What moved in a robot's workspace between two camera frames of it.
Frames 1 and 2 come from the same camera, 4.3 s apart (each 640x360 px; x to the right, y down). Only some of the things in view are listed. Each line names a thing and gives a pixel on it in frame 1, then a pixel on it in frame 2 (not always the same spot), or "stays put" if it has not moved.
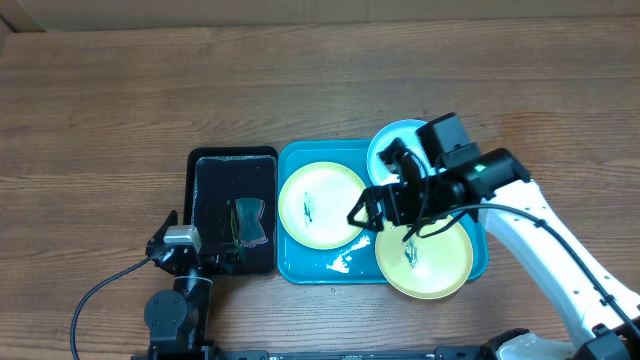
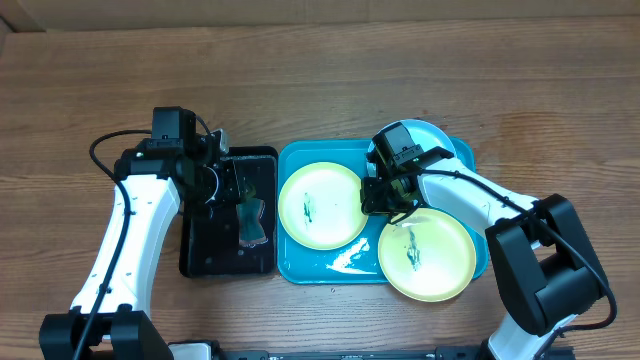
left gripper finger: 237,240 → 248,192
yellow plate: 427,268 stays put
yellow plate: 315,202 stays put
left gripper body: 219,264 → 220,185
